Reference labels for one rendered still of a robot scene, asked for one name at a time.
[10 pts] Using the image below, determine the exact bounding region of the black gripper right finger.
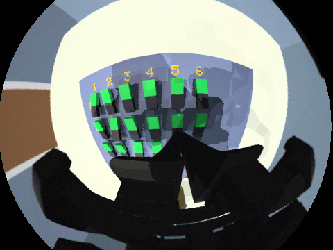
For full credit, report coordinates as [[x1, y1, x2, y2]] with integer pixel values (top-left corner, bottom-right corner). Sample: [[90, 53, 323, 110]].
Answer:
[[180, 131, 264, 203]]

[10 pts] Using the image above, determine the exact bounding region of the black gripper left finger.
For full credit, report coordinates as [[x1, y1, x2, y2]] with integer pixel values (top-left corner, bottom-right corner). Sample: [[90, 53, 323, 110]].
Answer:
[[109, 131, 185, 201]]

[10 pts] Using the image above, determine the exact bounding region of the blue switch panel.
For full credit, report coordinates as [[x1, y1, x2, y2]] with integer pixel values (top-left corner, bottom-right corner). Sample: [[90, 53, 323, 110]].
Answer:
[[78, 53, 253, 169]]

